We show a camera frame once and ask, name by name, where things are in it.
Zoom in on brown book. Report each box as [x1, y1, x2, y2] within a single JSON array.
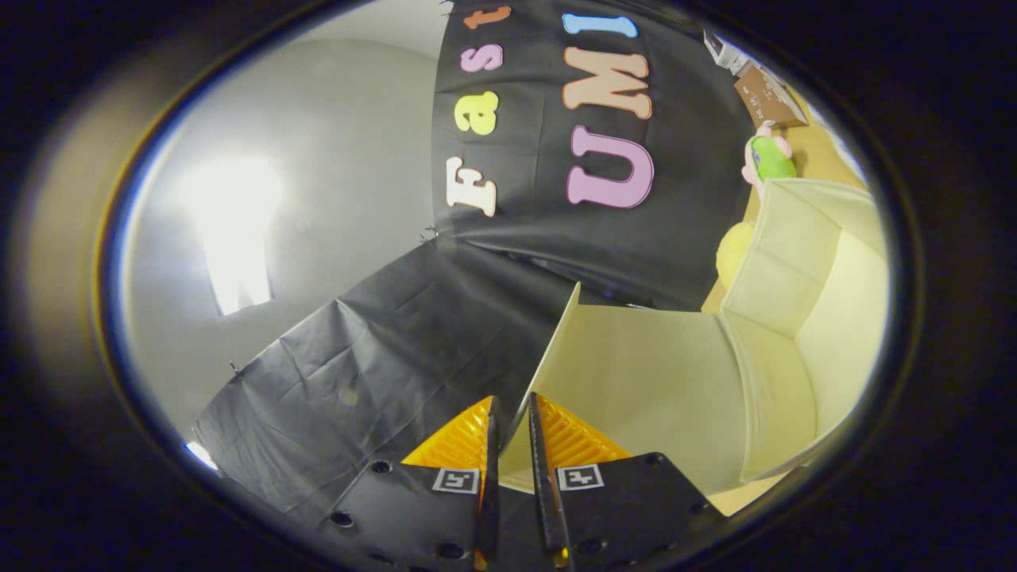
[[733, 64, 810, 129]]

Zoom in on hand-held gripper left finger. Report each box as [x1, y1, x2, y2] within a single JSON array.
[[314, 395, 503, 572]]

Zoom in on green and pink plush toy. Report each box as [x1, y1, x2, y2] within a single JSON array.
[[741, 121, 798, 199]]

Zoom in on ceiling light panel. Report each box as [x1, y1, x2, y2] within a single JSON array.
[[179, 155, 283, 316]]

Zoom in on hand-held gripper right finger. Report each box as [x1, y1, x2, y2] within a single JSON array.
[[528, 392, 725, 571]]

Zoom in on white book with dark cover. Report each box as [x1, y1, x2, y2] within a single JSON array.
[[703, 29, 756, 76]]

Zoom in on black backdrop cloth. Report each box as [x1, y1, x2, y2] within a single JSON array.
[[193, 0, 764, 525]]

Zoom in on beige fabric storage box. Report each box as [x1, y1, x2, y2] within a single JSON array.
[[499, 176, 891, 493]]

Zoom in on round yellow plush toy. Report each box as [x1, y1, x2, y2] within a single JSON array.
[[715, 221, 756, 291]]

